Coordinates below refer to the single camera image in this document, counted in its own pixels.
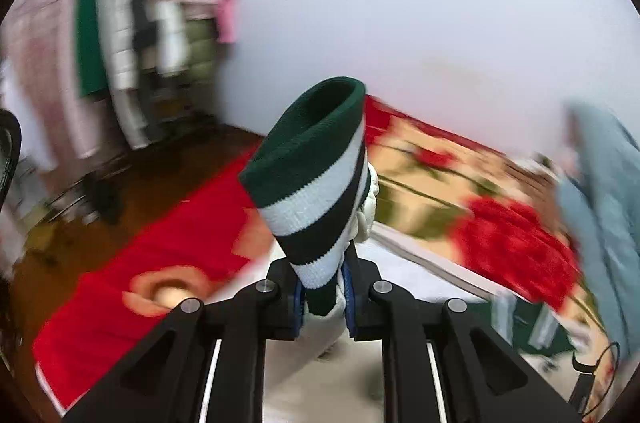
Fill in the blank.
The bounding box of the red floral blanket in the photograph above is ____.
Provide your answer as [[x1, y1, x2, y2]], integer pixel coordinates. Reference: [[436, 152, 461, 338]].
[[32, 98, 614, 412]]

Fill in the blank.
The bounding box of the black cable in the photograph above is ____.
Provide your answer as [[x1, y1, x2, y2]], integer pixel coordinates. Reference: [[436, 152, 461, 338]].
[[569, 341, 622, 419]]

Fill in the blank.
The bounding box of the white quilted bed cover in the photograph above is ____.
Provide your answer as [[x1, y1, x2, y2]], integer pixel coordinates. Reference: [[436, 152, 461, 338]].
[[204, 221, 501, 423]]

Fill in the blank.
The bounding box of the stacked folded clothes pile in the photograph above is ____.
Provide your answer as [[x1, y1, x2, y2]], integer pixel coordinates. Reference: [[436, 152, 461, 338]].
[[0, 0, 241, 204]]

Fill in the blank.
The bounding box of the light blue padded jacket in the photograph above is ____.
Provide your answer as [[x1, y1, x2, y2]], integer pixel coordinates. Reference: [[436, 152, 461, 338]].
[[556, 102, 639, 358]]

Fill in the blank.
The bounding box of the green white varsity jacket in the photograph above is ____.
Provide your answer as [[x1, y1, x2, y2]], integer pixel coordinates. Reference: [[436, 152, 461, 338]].
[[238, 75, 576, 423]]

